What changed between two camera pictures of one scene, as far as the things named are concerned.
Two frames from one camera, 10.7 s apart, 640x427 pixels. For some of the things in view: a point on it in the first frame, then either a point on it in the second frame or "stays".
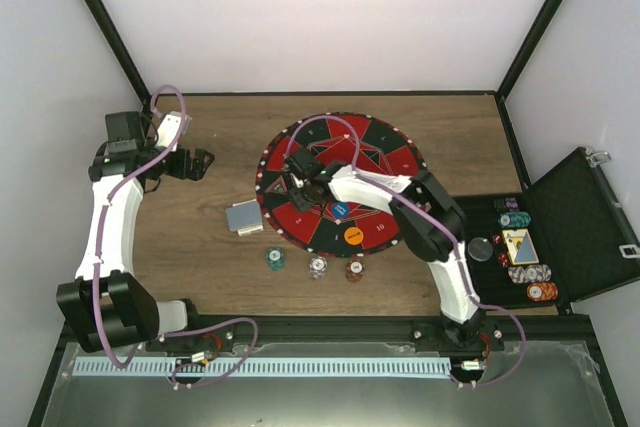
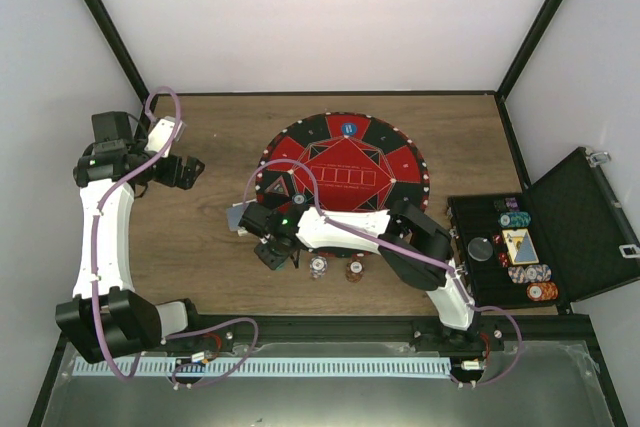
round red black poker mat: x=335 y=228 stays
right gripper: x=300 y=201 → x=272 y=261
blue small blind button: x=340 y=209 → x=349 y=129
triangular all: x=277 y=187 stays
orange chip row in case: x=540 y=291 stays
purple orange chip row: x=529 y=273 stays
